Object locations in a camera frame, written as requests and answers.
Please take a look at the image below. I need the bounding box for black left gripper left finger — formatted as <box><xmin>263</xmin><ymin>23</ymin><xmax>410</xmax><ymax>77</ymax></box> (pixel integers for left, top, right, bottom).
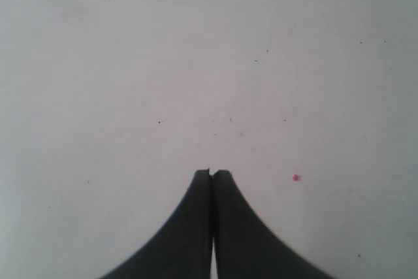
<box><xmin>103</xmin><ymin>169</ymin><xmax>213</xmax><ymax>278</ymax></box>

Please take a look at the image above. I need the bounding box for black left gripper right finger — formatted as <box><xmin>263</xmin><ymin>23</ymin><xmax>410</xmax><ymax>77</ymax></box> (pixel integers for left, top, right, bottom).
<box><xmin>212</xmin><ymin>170</ymin><xmax>330</xmax><ymax>279</ymax></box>

